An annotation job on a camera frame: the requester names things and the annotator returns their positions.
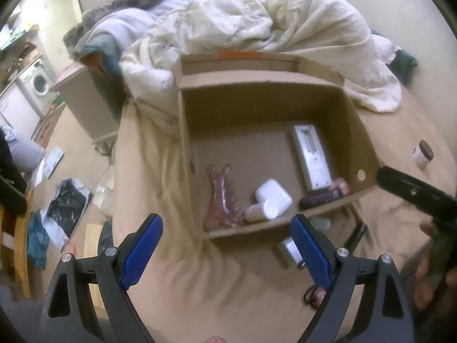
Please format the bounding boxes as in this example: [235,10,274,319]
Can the pink perfume bottle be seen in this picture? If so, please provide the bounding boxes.
[330,178,350,197]

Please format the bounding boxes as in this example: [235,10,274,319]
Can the black jacket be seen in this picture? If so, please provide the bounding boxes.
[0,129,28,215]

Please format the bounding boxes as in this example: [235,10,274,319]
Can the pink hair claw clip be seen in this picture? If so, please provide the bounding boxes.
[203,163,246,231]

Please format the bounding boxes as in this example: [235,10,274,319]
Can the lavender blanket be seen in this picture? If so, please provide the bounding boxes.
[87,0,193,49]

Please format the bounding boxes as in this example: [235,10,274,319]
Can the teal cushion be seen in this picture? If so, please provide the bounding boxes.
[371,29,418,86]

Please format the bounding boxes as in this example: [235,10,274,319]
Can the white earbuds case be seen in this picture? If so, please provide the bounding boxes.
[254,179,292,218]

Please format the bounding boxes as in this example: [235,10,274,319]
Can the white washing machine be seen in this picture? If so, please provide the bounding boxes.
[18,61,54,109]

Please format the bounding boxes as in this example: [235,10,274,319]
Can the black plastic bag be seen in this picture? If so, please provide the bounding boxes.
[45,177,91,238]

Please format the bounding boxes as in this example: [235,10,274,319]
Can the white bedside cabinet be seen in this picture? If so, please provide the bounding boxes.
[50,61,122,151]

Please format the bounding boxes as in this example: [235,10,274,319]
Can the white jar with brown lid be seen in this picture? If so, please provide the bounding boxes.
[412,140,435,168]

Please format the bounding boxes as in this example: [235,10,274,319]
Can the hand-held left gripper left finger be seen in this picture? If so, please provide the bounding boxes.
[40,214,164,343]

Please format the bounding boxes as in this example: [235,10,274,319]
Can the person's right hand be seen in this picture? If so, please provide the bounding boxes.
[414,218,445,310]

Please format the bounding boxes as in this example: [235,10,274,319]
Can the cardboard box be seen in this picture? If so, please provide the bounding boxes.
[173,51,382,240]

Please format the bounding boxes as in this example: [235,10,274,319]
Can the cream printed duvet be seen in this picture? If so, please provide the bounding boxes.
[119,0,402,113]

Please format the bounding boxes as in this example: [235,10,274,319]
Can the teal mattress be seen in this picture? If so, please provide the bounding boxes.
[80,34,125,122]

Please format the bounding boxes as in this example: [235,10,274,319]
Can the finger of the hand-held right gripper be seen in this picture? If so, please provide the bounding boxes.
[376,166,457,222]

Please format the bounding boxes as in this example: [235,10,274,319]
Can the pink charm keychain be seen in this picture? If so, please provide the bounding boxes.
[303,282,327,310]

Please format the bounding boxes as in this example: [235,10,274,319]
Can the teal cloth on floor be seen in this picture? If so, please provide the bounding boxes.
[27,211,49,269]

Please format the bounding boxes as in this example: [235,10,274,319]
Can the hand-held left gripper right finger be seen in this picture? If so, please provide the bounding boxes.
[291,214,415,343]

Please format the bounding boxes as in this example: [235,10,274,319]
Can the wooden chair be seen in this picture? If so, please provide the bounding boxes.
[0,186,35,301]

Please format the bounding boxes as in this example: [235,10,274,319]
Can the papers on floor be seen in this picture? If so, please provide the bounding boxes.
[34,146,65,179]

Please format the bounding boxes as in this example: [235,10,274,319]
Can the white kitchen cabinet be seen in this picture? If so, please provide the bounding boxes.
[0,79,41,136]

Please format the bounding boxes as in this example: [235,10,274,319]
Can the grey laundry bag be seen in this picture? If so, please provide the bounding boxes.
[0,125,45,172]

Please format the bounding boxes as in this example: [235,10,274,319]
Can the white remote control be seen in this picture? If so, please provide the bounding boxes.
[292,124,333,192]

